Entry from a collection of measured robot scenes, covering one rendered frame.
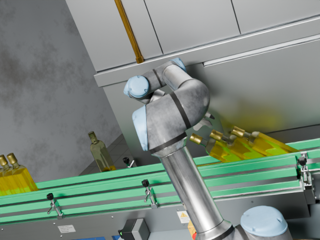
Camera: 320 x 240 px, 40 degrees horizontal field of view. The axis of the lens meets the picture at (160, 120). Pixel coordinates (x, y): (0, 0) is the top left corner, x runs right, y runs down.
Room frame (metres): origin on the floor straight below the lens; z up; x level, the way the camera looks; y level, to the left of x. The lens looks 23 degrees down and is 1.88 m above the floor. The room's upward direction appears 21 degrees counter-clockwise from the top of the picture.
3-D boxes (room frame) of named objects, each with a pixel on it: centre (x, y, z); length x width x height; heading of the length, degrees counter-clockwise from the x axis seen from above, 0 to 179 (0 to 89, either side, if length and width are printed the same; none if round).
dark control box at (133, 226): (1.53, 0.26, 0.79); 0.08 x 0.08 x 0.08; 66
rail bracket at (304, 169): (1.30, -0.42, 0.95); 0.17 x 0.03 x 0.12; 156
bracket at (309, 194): (1.32, -0.42, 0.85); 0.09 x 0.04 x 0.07; 156
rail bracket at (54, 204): (1.69, 0.57, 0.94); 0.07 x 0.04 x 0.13; 156
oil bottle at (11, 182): (1.97, 0.76, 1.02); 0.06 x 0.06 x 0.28; 66
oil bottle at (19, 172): (1.94, 0.71, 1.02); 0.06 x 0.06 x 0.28; 66
